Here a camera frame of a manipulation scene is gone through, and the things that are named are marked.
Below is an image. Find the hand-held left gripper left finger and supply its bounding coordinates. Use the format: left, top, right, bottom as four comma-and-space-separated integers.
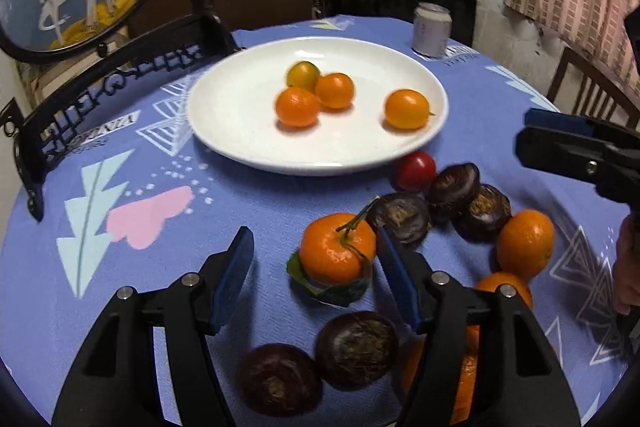
51, 226, 255, 427

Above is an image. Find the orange kumquat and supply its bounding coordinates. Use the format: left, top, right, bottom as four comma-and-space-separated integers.
315, 73, 356, 110
275, 87, 321, 128
384, 89, 432, 130

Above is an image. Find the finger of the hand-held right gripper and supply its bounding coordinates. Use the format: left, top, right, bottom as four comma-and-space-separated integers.
516, 128, 640, 208
524, 108, 640, 148

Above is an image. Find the yellow-green kumquat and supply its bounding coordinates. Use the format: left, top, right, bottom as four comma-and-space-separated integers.
286, 61, 322, 92

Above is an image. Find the green mandarin leaf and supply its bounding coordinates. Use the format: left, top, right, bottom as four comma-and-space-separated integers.
286, 252, 373, 308

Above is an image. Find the dark purple water chestnut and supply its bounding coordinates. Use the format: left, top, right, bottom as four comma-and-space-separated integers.
452, 184, 512, 243
236, 343, 323, 418
315, 311, 400, 392
426, 163, 482, 224
366, 193, 432, 248

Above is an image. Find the orange mandarin with stem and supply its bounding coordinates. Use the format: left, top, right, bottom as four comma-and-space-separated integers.
299, 197, 382, 287

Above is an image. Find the white drink can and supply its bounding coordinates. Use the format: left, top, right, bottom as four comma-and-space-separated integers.
412, 3, 453, 59

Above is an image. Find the red cherry tomato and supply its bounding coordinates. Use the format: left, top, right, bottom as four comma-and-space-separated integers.
392, 151, 437, 192

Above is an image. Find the brown wooden chair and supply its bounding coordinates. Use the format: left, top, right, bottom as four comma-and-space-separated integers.
546, 47, 640, 130

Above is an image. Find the white round plate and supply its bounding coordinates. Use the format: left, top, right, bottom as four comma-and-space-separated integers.
186, 37, 449, 176

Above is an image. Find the person's right hand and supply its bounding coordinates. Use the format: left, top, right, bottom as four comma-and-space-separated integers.
614, 214, 640, 315

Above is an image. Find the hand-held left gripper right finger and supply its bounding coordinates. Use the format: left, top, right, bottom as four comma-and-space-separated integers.
376, 226, 583, 427

